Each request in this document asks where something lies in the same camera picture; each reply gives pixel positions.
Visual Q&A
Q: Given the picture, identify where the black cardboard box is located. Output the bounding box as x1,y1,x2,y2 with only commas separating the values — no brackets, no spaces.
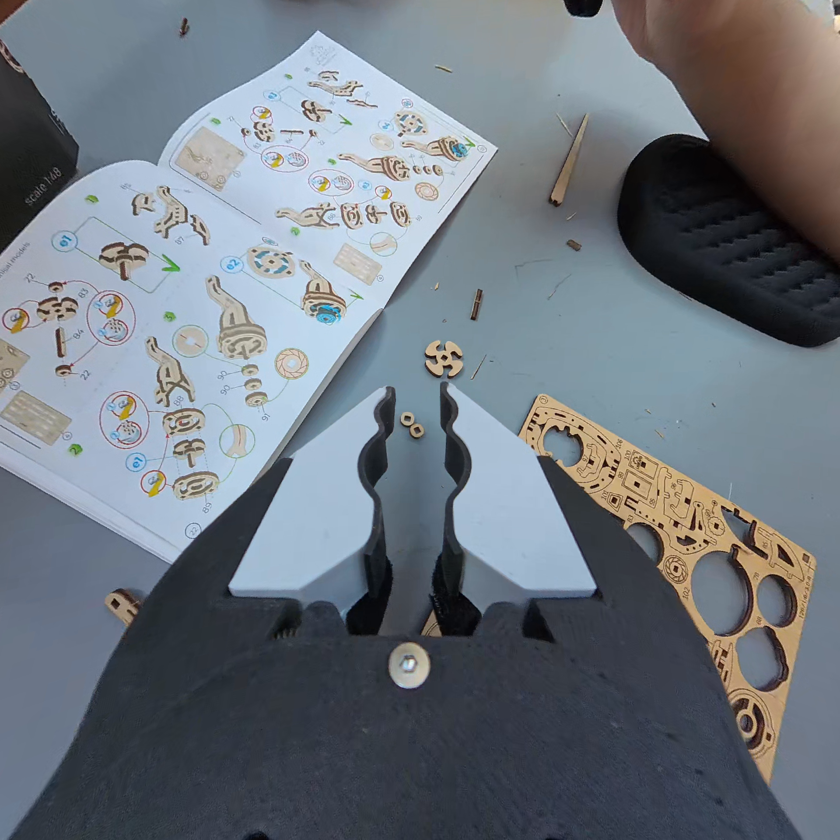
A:
0,39,80,253

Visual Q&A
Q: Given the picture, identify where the laser-cut plywood parts sheet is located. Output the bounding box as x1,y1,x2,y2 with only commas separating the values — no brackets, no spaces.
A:
420,394,816,785

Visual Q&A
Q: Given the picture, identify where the long wooden sliver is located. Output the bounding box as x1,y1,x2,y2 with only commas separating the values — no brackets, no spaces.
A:
549,113,590,208

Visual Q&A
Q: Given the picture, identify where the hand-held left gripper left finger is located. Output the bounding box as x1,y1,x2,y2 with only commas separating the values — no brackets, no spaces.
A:
227,386,398,636

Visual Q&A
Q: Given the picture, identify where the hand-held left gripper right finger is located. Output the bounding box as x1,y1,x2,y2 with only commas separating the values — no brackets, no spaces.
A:
428,382,598,636

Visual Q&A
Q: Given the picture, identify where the black wrist rest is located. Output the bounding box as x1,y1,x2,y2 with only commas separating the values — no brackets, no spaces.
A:
617,133,840,349

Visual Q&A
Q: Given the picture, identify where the wooden propeller-shaped part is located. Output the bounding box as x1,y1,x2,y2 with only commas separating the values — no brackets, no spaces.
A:
424,340,464,380

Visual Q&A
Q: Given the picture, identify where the open instruction booklet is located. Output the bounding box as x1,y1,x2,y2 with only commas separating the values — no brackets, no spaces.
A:
0,29,498,565

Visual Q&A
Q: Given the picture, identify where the curved wooden model part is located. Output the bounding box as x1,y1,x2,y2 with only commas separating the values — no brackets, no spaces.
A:
105,588,142,627

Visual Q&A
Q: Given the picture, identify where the person's right forearm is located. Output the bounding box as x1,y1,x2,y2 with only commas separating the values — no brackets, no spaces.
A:
617,0,840,263

